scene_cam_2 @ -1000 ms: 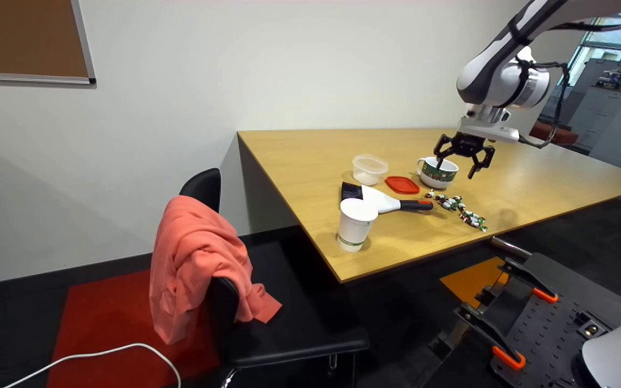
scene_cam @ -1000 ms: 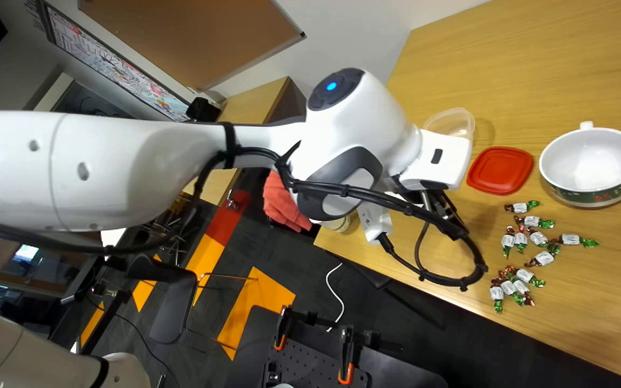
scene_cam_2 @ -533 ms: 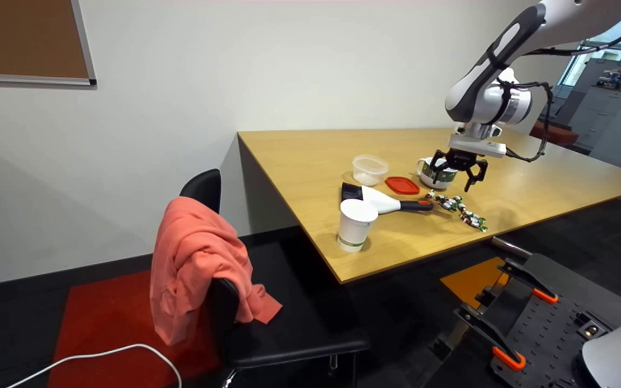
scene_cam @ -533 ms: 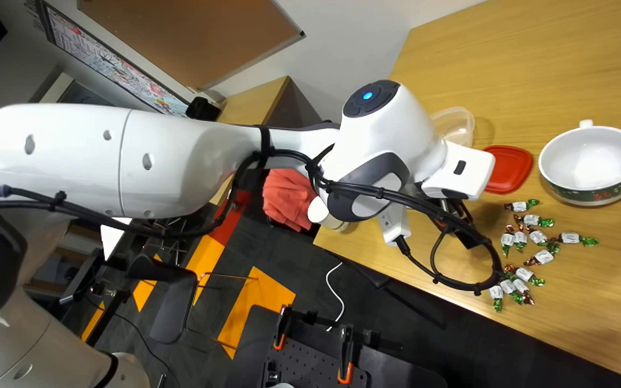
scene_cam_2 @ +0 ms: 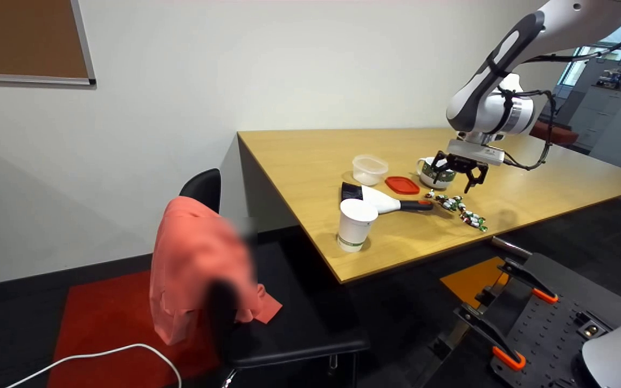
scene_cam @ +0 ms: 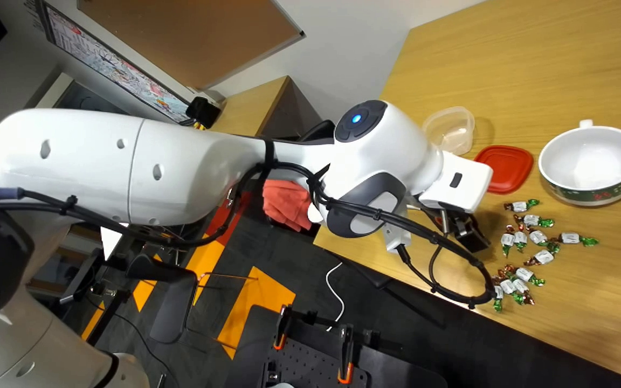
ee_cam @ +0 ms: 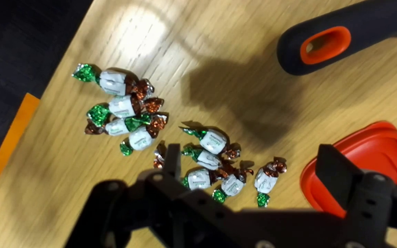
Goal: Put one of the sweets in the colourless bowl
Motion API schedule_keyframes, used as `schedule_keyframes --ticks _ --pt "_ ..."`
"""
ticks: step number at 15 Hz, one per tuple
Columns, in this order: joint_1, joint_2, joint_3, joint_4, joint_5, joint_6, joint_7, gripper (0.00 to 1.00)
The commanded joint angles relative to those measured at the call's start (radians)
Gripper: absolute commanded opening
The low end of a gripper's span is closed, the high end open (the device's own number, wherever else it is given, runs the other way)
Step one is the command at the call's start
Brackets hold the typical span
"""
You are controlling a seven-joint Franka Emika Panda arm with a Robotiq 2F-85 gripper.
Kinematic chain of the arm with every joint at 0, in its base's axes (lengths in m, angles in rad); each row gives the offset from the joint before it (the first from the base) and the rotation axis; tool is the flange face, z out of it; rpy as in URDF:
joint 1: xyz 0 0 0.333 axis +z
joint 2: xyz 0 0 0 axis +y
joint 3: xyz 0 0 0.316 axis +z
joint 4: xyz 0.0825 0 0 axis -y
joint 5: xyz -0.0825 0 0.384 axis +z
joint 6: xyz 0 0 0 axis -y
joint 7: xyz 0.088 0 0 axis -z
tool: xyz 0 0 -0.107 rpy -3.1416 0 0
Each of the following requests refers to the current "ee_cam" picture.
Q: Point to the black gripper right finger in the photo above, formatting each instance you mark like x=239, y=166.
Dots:
x=377, y=202

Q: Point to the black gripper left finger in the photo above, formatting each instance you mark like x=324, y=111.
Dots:
x=151, y=212

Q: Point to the green brown sweet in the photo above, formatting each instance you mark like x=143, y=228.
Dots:
x=212, y=141
x=113, y=82
x=115, y=128
x=139, y=140
x=206, y=161
x=158, y=159
x=231, y=185
x=198, y=180
x=121, y=107
x=264, y=181

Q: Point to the red plastic lid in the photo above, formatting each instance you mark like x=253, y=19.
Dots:
x=381, y=147

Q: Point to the orange floor mat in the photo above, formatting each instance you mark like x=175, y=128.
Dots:
x=9, y=143

